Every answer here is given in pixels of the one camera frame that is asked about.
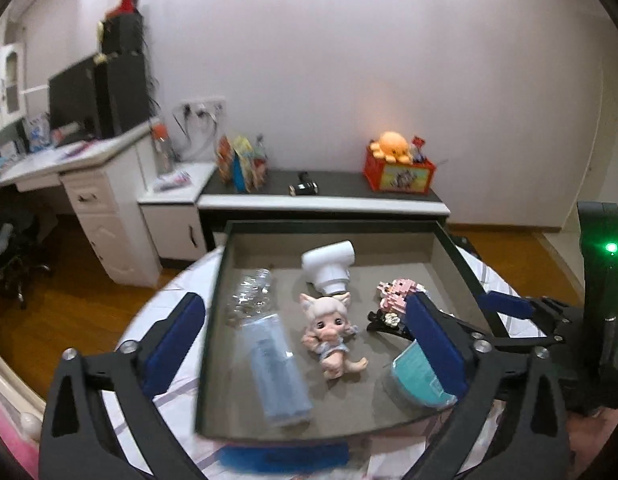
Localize clear bottle orange cap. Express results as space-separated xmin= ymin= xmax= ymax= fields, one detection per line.
xmin=152 ymin=122 xmax=175 ymax=176

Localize red toy box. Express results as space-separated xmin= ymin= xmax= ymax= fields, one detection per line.
xmin=364 ymin=152 xmax=436 ymax=193

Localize white glass-door cabinet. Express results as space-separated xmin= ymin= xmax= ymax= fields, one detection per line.
xmin=0 ymin=42 xmax=27 ymax=133

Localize black computer tower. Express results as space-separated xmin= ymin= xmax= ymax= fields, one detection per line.
xmin=92 ymin=52 xmax=155 ymax=139

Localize small black device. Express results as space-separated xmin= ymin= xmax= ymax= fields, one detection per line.
xmin=289 ymin=171 xmax=315 ymax=196

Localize clear plastic bottle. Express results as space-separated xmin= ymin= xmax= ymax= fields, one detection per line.
xmin=224 ymin=268 xmax=275 ymax=328

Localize pink-eared doll figure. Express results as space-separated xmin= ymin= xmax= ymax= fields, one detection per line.
xmin=300 ymin=292 xmax=368 ymax=381

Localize pink paper packet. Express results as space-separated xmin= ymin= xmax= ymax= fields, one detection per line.
xmin=153 ymin=170 xmax=192 ymax=193

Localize white handheld device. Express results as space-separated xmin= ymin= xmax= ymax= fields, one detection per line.
xmin=301 ymin=240 xmax=356 ymax=296

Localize black box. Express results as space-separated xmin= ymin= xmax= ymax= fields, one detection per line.
xmin=100 ymin=12 xmax=145 ymax=56

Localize yellow figurine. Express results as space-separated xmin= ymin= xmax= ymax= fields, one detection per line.
xmin=95 ymin=22 xmax=110 ymax=65

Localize black power cables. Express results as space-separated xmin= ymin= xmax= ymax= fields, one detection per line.
xmin=169 ymin=102 xmax=222 ymax=161

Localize low black-top cabinet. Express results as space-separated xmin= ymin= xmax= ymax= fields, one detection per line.
xmin=138 ymin=162 xmax=452 ymax=261

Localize teal packet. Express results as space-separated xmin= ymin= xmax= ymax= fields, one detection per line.
xmin=384 ymin=340 xmax=459 ymax=408

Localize black office chair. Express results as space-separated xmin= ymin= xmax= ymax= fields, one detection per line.
xmin=0 ymin=200 xmax=52 ymax=311

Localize shallow grey tray box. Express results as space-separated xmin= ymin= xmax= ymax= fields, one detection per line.
xmin=195 ymin=219 xmax=514 ymax=448

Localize blue flat strip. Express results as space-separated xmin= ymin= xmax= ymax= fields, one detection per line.
xmin=220 ymin=442 xmax=351 ymax=476

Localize black floor scale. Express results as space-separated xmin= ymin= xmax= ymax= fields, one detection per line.
xmin=449 ymin=232 xmax=482 ymax=261

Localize white bed post knob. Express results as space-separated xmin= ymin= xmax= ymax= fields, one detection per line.
xmin=19 ymin=410 xmax=45 ymax=436

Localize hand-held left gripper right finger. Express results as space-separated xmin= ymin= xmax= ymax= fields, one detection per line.
xmin=405 ymin=291 xmax=572 ymax=480

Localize blue box on desk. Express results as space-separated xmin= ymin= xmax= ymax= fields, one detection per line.
xmin=26 ymin=115 xmax=50 ymax=153

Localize orange octopus plush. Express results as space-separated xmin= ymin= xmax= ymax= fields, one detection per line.
xmin=369 ymin=131 xmax=414 ymax=162

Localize black hair clip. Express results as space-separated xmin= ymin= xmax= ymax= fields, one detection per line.
xmin=366 ymin=310 xmax=415 ymax=335

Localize white desk with drawers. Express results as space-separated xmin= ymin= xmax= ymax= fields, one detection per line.
xmin=0 ymin=117 xmax=162 ymax=288

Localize pink brick cat toy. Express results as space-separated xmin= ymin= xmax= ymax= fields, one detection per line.
xmin=378 ymin=277 xmax=424 ymax=312

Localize white wall socket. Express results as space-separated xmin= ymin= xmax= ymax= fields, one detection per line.
xmin=176 ymin=95 xmax=227 ymax=116

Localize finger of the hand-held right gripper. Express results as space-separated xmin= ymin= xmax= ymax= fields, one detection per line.
xmin=439 ymin=310 xmax=584 ymax=358
xmin=479 ymin=290 xmax=587 ymax=333

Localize colourful snack bags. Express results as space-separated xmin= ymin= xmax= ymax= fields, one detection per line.
xmin=216 ymin=134 xmax=270 ymax=193

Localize black monitor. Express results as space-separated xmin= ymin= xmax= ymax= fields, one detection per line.
xmin=48 ymin=55 xmax=102 ymax=133

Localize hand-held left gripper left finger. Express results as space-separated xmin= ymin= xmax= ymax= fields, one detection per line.
xmin=38 ymin=291 xmax=207 ymax=480

